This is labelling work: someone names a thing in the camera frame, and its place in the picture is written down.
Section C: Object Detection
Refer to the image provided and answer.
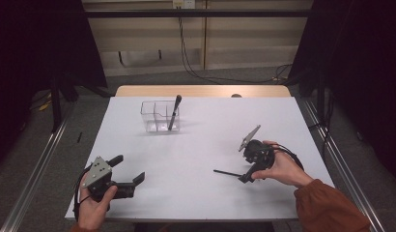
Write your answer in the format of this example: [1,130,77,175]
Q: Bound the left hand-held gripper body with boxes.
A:
[80,156,136,203]

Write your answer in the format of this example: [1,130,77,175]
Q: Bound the person's right hand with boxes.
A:
[251,139,306,189]

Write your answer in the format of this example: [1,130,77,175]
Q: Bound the left hand-held gripper cable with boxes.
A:
[72,164,95,223]

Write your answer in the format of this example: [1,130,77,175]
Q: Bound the black metal stand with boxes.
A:
[307,69,332,133]

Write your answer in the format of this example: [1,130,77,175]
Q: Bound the hand-held gripper cable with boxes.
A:
[272,144,305,172]
[72,164,95,223]

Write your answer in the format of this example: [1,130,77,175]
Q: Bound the aluminium floor rail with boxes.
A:
[301,98,386,232]
[0,101,78,232]

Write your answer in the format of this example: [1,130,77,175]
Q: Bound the right hand-held gripper cable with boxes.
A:
[272,144,305,172]

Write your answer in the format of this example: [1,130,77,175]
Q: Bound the thick black makeup brush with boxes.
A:
[167,94,183,131]

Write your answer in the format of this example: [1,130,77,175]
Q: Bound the clear plastic organizer box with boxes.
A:
[140,100,181,133]

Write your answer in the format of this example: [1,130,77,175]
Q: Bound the long black wall cable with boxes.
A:
[177,5,294,85]

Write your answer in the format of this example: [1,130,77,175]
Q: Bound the dark curtain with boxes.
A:
[0,0,107,170]
[288,0,396,187]

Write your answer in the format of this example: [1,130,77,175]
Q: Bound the black horizontal frame bar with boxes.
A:
[84,9,312,19]

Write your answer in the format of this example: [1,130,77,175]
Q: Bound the thin black makeup brush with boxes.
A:
[212,168,244,178]

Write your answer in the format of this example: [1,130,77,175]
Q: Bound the white table cover sheet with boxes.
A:
[64,96,335,223]

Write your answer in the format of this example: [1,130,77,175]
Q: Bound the white wall outlet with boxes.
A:
[172,0,196,10]

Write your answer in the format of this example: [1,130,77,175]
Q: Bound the person's left hand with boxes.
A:
[77,185,118,230]

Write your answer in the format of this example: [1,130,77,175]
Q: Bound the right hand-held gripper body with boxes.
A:
[238,125,277,176]

